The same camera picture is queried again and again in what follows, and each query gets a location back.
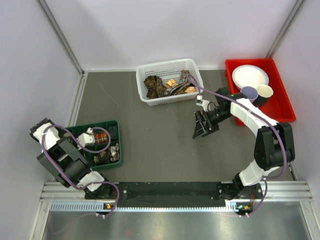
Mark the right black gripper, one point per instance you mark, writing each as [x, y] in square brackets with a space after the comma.
[199, 130]

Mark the white plastic basket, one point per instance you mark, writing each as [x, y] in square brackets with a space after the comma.
[167, 70]

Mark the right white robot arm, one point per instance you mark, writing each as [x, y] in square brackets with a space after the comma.
[274, 142]

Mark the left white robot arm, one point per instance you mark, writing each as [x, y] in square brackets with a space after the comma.
[72, 154]

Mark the grey orange pattern tie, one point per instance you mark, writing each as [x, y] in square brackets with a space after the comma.
[174, 87]

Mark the brown leaf pattern tie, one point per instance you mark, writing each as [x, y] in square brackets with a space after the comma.
[155, 87]

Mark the lilac paper cup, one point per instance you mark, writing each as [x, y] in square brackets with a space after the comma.
[250, 92]

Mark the white paper plates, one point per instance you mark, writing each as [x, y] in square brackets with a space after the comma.
[249, 76]

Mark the black paper cup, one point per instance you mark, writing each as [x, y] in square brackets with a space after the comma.
[265, 92]

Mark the red plastic bin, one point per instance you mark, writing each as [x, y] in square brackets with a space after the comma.
[278, 107]

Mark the rolled black tie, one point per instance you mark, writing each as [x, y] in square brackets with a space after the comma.
[114, 132]

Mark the rolled pink floral tie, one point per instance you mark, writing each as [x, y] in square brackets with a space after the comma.
[114, 153]

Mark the green divided organizer tray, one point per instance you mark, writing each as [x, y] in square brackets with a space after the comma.
[120, 150]

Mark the rolled red pattern tie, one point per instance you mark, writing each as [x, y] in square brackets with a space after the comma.
[101, 138]

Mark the rolled brown floral tie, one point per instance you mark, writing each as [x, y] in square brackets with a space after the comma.
[101, 158]

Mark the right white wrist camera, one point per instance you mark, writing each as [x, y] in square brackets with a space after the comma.
[202, 103]

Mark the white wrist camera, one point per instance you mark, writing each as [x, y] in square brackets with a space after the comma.
[85, 139]
[202, 103]

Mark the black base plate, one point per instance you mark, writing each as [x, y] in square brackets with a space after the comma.
[182, 194]

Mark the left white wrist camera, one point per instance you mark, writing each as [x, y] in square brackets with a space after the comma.
[85, 139]

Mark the aluminium frame rail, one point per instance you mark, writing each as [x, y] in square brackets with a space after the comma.
[277, 191]

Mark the white slotted cable duct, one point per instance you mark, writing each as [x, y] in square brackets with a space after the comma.
[105, 207]

